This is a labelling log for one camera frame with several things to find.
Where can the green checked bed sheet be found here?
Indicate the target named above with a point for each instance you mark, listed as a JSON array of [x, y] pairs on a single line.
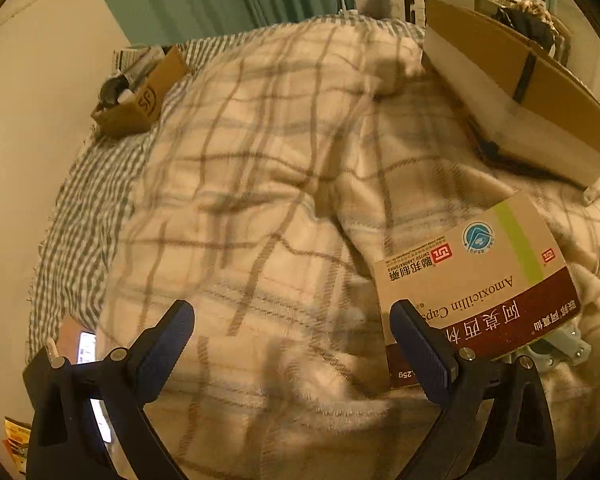
[[94, 202]]

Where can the black jacket on chair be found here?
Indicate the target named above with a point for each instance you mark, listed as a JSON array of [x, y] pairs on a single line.
[[531, 19]]

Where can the small SF cardboard box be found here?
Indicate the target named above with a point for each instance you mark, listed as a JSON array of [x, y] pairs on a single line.
[[130, 100]]

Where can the beige plaid blanket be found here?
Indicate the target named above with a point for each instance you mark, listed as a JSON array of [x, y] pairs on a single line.
[[287, 168]]

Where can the amoxicillin medicine box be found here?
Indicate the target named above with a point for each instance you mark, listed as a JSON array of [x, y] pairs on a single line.
[[495, 283]]

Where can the smartphone with lit screen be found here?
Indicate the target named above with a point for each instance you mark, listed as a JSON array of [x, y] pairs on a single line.
[[86, 355]]

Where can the large open cardboard box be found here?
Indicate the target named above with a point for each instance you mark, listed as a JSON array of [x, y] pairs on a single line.
[[522, 105]]

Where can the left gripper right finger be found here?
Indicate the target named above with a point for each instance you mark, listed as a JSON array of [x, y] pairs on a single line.
[[494, 421]]

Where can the white suitcase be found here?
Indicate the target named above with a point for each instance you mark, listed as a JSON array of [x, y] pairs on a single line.
[[410, 11]]

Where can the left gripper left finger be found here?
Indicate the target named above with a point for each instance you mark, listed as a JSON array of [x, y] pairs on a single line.
[[65, 442]]

